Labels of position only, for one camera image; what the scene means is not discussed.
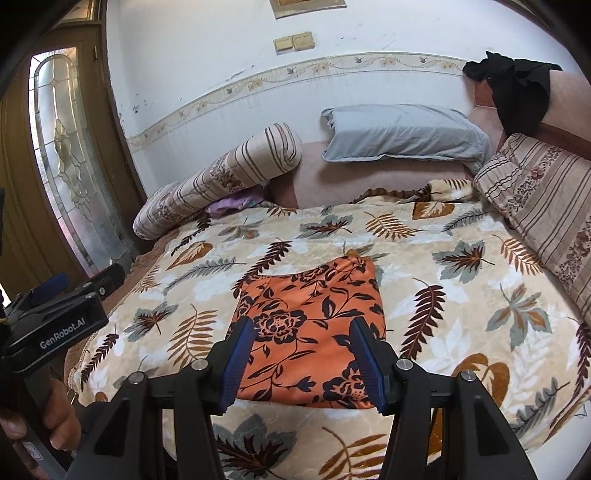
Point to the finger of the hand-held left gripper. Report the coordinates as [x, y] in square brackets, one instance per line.
[48, 286]
[108, 277]

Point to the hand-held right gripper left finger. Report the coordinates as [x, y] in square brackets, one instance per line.
[238, 364]

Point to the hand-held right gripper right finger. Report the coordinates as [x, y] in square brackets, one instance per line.
[368, 364]

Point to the orange floral dress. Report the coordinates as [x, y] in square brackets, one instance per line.
[304, 318]

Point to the person's left hand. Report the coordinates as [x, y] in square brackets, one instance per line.
[62, 415]

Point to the leaf print blanket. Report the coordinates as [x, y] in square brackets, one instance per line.
[415, 258]

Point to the wooden door with glass panel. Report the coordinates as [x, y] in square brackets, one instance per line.
[69, 161]

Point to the purple cloth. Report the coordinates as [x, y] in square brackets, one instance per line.
[231, 205]

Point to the striped bolster pillow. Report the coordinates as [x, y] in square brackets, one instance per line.
[221, 180]

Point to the pink upholstered headboard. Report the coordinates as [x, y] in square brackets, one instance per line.
[351, 180]

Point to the grey pillow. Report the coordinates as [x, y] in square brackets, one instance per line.
[401, 134]

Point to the striped flat pillow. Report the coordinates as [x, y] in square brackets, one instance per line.
[545, 198]

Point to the black garment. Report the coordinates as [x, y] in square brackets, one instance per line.
[517, 92]

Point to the beige wall plaque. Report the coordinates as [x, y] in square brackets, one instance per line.
[304, 7]

